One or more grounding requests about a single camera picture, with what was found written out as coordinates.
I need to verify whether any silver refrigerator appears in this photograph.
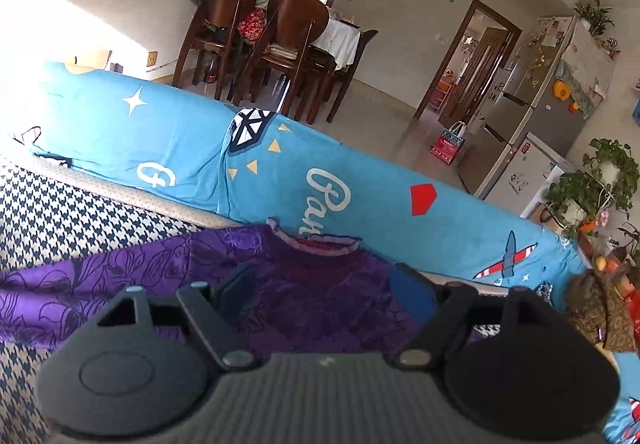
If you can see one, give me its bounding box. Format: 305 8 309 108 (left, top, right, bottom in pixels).
457 16 617 200

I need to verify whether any purple floral shirt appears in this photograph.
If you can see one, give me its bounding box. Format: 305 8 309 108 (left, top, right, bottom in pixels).
0 219 426 361

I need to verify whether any brown patterned cushion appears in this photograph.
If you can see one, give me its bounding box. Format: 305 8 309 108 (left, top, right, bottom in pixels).
565 271 640 353

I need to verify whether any blue printed sofa cover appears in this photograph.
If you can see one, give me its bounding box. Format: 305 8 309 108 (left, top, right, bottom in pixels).
15 59 640 444

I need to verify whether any dark dining chair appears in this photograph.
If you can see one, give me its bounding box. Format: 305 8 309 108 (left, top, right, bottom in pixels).
327 28 381 125

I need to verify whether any houndstooth sofa mat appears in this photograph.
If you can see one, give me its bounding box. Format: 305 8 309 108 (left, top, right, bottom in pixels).
0 154 501 425

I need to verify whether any small spiky potted plant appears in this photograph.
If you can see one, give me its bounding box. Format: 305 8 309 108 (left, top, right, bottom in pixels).
572 0 617 38

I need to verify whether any table with white tablecloth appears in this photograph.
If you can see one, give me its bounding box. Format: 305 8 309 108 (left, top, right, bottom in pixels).
280 17 366 125

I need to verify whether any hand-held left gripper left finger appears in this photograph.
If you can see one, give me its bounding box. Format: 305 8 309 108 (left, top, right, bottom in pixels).
95 264 261 371

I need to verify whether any red floral cloth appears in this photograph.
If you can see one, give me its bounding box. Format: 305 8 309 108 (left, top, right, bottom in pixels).
237 7 268 44

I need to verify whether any white chest freezer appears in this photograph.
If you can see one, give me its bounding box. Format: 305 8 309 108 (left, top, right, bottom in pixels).
480 131 576 221

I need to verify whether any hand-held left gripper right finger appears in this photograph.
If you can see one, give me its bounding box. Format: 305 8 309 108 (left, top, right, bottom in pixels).
390 263 553 370

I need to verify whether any pile of fruit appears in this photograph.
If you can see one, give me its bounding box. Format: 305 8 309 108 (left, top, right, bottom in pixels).
592 251 640 297

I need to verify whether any red patterned gift bag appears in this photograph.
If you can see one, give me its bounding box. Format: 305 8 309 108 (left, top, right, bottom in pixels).
431 121 468 167

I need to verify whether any green potted plant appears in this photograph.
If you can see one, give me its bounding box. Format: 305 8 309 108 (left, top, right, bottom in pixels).
542 138 640 246

